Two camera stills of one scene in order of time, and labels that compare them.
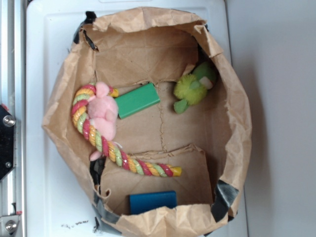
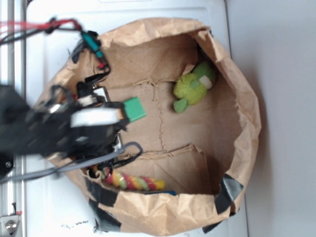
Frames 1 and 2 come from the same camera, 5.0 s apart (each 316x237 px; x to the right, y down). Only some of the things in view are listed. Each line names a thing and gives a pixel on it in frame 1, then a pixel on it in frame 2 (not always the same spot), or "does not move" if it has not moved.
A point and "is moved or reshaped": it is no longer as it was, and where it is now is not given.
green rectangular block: (137, 99) is moved or reshaped
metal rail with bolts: (13, 101) does not move
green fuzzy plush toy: (191, 89) does not move
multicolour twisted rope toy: (105, 148) → (126, 180)
